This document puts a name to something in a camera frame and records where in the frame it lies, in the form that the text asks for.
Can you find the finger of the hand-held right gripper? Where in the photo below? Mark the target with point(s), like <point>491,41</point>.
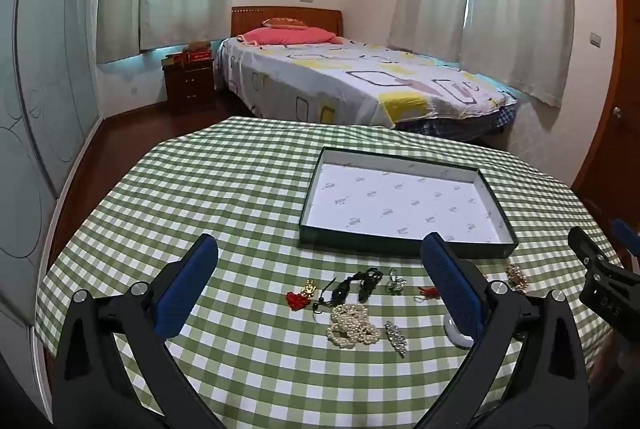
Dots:
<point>592,251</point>
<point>627,236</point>

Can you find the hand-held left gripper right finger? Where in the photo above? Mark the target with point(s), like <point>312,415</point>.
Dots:
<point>450,291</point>

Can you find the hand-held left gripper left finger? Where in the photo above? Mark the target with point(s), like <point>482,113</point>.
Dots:
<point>185,291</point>

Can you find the silver crystal brooch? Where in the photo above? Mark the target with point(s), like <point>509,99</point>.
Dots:
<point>395,336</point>

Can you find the shallow green cardboard box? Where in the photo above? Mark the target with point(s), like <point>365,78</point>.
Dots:
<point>400,204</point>

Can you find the gold charm with red tassel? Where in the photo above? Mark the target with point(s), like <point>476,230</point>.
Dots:
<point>298,300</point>

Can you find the red tassel ornament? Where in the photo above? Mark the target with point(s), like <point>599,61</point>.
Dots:
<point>430,292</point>

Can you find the white bangle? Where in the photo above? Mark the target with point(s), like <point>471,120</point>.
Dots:
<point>457,340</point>

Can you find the green checked tablecloth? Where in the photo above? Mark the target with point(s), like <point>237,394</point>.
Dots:
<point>225,189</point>

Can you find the wooden door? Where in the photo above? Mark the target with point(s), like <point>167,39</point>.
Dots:
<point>615,74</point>

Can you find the blue plaid bed sheet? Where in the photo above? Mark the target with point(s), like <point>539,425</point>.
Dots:
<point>460,121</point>

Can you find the dark wooden nightstand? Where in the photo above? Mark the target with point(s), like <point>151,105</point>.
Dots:
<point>190,84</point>

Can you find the small dark red box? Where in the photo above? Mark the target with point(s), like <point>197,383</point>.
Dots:
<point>174,60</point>

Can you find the bed with patterned sheet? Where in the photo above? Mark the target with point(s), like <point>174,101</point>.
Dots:
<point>350,74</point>

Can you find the brown bag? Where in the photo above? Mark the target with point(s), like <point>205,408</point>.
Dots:
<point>199,45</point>

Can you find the glass sliding wardrobe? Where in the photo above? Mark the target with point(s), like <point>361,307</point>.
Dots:
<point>40,84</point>

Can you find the pink pillow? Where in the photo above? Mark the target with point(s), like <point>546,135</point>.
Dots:
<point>285,35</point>

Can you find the red patterned pillow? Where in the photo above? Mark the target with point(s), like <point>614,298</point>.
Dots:
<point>285,23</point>

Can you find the wooden bed headboard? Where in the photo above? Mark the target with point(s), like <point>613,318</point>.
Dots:
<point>285,14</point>

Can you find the white light switch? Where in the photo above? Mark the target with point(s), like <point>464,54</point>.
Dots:
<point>595,39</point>

